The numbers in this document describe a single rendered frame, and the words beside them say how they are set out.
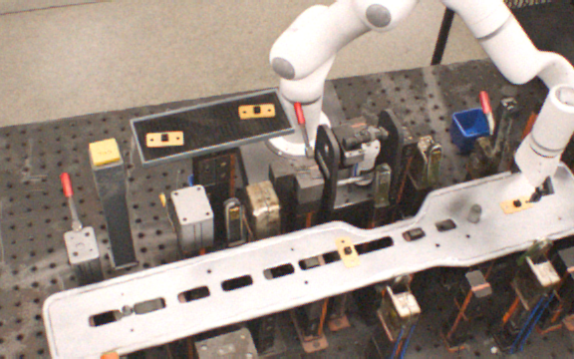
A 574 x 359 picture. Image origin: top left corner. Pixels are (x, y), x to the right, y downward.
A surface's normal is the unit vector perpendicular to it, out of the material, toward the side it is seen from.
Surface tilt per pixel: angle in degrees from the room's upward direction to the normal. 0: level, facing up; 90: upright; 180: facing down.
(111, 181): 90
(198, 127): 0
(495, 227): 0
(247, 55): 0
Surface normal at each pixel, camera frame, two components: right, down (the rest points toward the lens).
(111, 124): 0.06, -0.61
